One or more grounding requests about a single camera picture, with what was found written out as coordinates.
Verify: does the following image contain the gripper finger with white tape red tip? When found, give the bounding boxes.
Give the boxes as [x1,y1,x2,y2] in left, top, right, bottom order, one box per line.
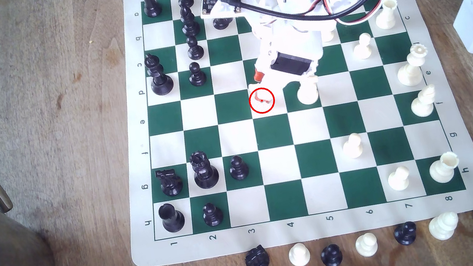
[257,81,287,115]
[252,57,275,83]

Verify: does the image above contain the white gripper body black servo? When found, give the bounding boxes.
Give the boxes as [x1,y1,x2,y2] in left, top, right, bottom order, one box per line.
[250,14,330,89]

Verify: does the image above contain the white chess pawn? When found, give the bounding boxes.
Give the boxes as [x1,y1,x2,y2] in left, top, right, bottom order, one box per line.
[340,131,365,160]
[386,165,412,192]
[287,242,312,266]
[350,31,375,61]
[353,232,380,259]
[320,28,339,43]
[248,81,271,103]

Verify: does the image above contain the white chess knight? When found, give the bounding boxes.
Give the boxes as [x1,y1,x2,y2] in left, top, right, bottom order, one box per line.
[294,74,323,107]

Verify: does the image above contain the green white chess mat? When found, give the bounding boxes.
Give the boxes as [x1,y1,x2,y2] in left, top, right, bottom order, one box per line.
[91,0,473,266]

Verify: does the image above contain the white chess rook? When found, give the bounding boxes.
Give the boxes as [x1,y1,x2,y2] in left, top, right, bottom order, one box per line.
[372,0,402,31]
[426,150,463,185]

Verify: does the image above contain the black chess king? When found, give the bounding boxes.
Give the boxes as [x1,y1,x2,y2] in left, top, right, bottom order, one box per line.
[144,51,176,97]

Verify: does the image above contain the black chess queen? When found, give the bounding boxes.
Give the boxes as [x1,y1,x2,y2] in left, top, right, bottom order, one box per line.
[189,148,221,191]

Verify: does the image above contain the white chess queen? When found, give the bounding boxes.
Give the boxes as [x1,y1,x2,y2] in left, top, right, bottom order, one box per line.
[393,42,433,89]

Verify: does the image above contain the black chess rook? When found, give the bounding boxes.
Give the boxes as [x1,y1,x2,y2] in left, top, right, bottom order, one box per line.
[157,201,187,235]
[141,0,163,19]

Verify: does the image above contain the white chess bishop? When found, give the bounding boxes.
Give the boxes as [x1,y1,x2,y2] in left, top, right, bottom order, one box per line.
[408,83,440,119]
[426,210,462,243]

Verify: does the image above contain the small black chess piece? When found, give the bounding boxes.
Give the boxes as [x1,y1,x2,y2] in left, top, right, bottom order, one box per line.
[392,220,420,248]

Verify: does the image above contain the black pawn b2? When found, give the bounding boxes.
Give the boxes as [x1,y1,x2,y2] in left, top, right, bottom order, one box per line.
[178,4,202,38]

